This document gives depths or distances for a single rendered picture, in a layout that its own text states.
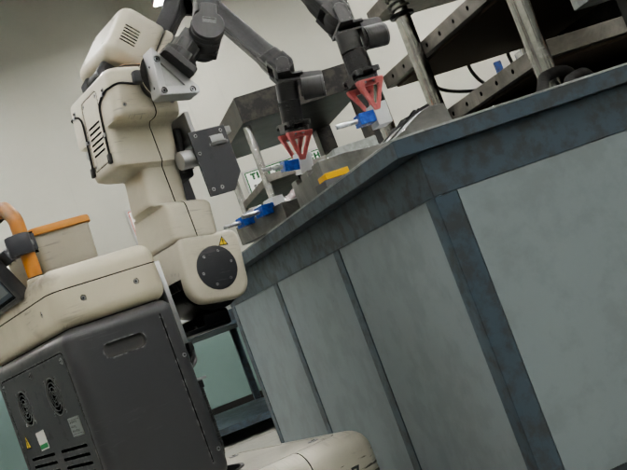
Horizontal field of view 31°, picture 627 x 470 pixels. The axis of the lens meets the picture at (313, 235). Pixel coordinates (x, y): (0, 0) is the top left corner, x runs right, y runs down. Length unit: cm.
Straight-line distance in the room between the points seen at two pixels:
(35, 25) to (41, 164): 126
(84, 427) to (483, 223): 89
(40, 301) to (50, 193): 774
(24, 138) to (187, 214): 759
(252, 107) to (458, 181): 531
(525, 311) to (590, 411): 23
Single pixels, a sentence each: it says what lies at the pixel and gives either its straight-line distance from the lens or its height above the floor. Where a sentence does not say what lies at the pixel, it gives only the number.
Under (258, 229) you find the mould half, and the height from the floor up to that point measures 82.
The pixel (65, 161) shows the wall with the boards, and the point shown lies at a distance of 1012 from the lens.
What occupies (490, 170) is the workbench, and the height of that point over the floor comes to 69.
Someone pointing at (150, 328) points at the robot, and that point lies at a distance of 235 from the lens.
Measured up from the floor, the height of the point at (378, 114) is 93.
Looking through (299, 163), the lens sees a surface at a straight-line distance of 291.
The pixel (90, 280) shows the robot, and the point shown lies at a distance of 232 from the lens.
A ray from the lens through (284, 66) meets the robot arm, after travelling 295.
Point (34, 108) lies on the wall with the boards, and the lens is 1024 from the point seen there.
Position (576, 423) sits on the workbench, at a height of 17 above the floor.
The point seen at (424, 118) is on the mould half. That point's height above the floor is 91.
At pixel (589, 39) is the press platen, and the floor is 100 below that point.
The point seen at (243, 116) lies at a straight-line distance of 742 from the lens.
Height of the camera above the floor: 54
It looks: 4 degrees up
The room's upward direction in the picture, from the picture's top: 21 degrees counter-clockwise
